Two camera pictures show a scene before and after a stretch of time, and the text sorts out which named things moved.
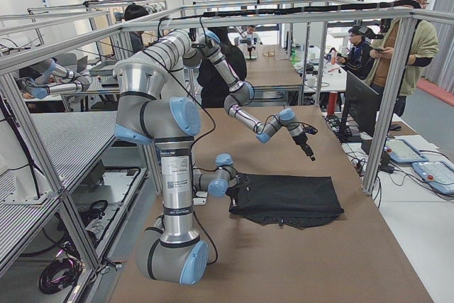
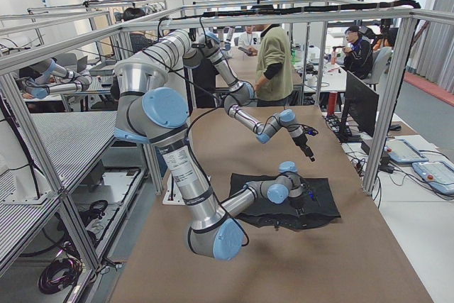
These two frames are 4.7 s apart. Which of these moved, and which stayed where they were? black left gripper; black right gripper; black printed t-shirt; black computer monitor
Moved: black right gripper
Stayed: black left gripper; black printed t-shirt; black computer monitor
